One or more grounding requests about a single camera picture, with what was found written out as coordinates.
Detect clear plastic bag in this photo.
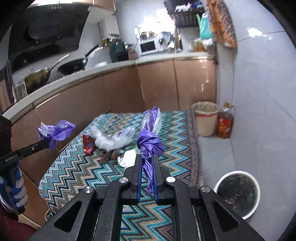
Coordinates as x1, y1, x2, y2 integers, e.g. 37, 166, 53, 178
91, 126, 135, 152

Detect purple twisted plastic bag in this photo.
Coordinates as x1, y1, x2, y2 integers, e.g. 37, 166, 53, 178
137, 106, 164, 196

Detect white round trash bin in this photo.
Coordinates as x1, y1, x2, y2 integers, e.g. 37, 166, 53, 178
214, 171, 261, 220

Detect brown kitchen cabinet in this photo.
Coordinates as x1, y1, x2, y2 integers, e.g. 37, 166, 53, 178
2, 54, 217, 223

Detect left hand blue white glove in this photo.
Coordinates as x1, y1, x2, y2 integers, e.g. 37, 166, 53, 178
1, 161, 28, 212

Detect white crumpled paper napkin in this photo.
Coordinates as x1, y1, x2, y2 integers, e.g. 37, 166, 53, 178
117, 149, 138, 169

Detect dark red left sleeve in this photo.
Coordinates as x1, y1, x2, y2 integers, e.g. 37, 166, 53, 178
0, 204, 37, 241

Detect zigzag patterned woven mat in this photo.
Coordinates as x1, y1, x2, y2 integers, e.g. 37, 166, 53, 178
38, 109, 203, 241

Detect red snack packet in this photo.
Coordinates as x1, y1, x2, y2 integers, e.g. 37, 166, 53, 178
82, 135, 96, 155

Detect steel wok pan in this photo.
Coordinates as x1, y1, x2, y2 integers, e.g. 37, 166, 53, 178
23, 53, 71, 95

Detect cooking oil bottle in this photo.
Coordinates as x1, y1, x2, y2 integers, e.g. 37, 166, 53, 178
216, 102, 234, 138

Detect beige lined waste basket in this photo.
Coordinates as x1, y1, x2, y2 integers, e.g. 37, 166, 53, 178
191, 101, 219, 137

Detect black frying pan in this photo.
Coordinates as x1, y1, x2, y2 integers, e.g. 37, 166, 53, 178
57, 45, 100, 76

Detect black range hood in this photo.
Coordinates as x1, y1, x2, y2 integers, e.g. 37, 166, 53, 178
8, 4, 90, 72

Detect white water heater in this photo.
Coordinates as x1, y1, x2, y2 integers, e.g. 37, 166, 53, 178
98, 15, 120, 40

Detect white microwave oven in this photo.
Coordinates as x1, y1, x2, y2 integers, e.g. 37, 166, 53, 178
139, 38, 159, 56

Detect teal hanging bag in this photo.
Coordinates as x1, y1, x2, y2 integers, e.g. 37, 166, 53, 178
196, 13, 213, 39

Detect orange patterned hanging cloth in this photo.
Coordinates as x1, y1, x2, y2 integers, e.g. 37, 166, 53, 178
205, 0, 237, 49

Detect black left gripper camera mount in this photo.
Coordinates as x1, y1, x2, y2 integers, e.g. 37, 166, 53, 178
0, 115, 11, 157

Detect black wire shelf rack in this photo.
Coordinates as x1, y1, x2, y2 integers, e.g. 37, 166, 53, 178
164, 1, 205, 28

